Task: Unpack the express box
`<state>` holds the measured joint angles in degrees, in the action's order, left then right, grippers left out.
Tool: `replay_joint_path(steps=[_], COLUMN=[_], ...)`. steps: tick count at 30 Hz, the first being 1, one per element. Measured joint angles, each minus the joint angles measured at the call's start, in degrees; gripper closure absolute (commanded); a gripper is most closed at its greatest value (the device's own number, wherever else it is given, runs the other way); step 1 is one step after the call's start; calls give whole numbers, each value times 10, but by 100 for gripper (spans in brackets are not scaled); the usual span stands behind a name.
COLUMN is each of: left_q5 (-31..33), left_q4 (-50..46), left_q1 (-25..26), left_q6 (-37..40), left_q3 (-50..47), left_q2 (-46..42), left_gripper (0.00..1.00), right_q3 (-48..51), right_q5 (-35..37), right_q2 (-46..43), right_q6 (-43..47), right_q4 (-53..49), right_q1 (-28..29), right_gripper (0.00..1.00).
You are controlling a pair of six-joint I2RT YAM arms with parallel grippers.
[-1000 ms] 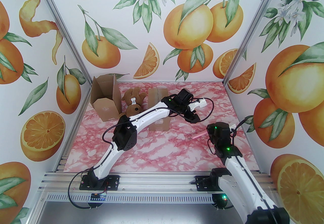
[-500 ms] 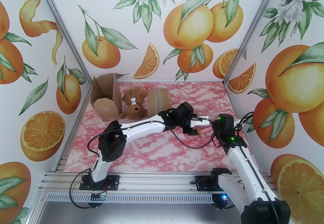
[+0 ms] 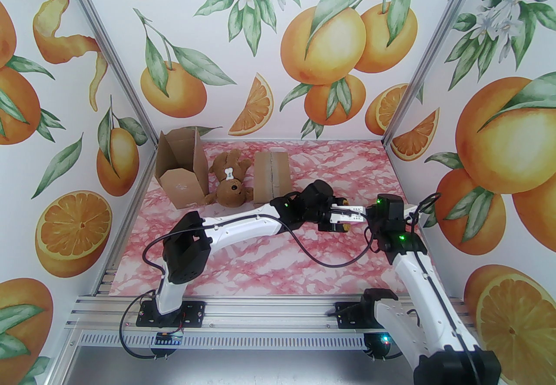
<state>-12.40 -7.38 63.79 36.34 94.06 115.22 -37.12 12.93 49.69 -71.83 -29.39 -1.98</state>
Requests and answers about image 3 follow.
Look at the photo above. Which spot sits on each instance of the small taped cardboard box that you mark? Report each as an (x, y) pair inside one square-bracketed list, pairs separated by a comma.
[(263, 179)]

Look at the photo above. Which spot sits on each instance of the brown teddy bear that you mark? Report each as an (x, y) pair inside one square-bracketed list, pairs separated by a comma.
[(230, 192)]

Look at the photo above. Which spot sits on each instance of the large cardboard box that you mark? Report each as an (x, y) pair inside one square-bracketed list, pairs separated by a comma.
[(182, 192)]

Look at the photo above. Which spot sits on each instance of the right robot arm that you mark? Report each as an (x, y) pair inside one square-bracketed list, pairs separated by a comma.
[(417, 287)]

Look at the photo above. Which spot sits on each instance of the pink marble table mat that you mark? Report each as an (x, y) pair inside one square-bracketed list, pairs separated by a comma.
[(269, 274)]

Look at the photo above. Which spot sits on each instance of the right small circuit board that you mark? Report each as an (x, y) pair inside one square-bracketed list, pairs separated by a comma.
[(383, 339)]

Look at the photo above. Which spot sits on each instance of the small circuit board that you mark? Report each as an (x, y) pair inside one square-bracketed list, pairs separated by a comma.
[(383, 339), (169, 339)]

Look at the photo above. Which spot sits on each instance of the left small circuit board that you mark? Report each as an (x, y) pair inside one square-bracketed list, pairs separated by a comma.
[(169, 339)]

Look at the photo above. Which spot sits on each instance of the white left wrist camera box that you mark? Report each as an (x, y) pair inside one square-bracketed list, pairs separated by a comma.
[(352, 211)]

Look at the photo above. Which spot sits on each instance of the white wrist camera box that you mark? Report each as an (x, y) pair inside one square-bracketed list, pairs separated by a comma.
[(410, 214), (352, 211)]

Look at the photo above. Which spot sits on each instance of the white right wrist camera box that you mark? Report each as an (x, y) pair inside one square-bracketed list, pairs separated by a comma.
[(410, 214)]

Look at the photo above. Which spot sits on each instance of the aluminium back frame bar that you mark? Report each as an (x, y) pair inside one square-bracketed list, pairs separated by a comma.
[(356, 140)]

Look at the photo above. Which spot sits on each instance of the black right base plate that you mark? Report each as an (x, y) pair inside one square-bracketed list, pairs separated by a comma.
[(347, 316)]

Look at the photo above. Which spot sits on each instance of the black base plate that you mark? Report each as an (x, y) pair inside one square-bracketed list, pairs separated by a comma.
[(195, 313), (347, 316)]

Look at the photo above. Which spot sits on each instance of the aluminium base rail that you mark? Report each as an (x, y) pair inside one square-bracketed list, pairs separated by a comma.
[(269, 313)]

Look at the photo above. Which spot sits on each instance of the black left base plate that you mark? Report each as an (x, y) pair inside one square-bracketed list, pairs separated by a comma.
[(195, 313)]

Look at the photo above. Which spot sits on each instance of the aluminium right frame post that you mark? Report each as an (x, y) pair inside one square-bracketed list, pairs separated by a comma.
[(438, 40)]

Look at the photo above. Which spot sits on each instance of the aluminium frame post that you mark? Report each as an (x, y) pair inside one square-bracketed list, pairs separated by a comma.
[(438, 40), (105, 40)]

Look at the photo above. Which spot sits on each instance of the aluminium left frame post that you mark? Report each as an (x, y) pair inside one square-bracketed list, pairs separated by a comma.
[(105, 40)]

